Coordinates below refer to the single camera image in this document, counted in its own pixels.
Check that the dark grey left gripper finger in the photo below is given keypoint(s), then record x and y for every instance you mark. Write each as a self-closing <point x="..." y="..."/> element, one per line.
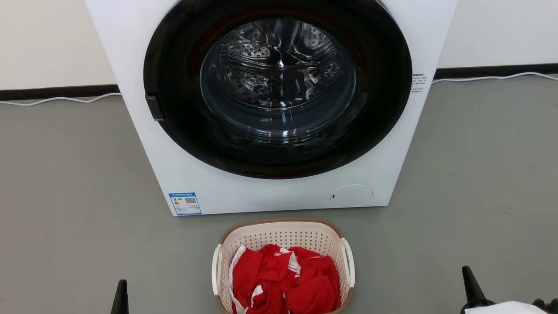
<point x="120" y="301"/>

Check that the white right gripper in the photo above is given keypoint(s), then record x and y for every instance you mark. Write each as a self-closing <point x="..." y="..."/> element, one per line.
<point x="505" y="308"/>

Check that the beige perforated plastic laundry basket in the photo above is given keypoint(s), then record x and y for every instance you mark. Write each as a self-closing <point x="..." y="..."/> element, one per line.
<point x="283" y="235"/>

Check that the blue energy label sticker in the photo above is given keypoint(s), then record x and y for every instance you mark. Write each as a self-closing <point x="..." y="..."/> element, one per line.
<point x="185" y="204"/>

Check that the round white filter cover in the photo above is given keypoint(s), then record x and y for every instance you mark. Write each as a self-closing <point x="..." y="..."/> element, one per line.
<point x="351" y="196"/>

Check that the red and white garment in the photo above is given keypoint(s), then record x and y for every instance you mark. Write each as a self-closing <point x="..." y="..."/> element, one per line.
<point x="311" y="290"/>

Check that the white front-load washing machine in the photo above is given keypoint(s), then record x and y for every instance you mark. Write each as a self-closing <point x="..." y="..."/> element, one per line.
<point x="261" y="196"/>

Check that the small printed text sticker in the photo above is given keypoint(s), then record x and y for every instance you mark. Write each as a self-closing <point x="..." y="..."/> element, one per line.
<point x="418" y="83"/>

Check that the black round glass machine door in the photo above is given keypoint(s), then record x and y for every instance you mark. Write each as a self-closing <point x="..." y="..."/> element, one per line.
<point x="172" y="69"/>

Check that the perforated steel washing drum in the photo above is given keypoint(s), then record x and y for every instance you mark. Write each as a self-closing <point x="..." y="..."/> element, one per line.
<point x="274" y="61"/>

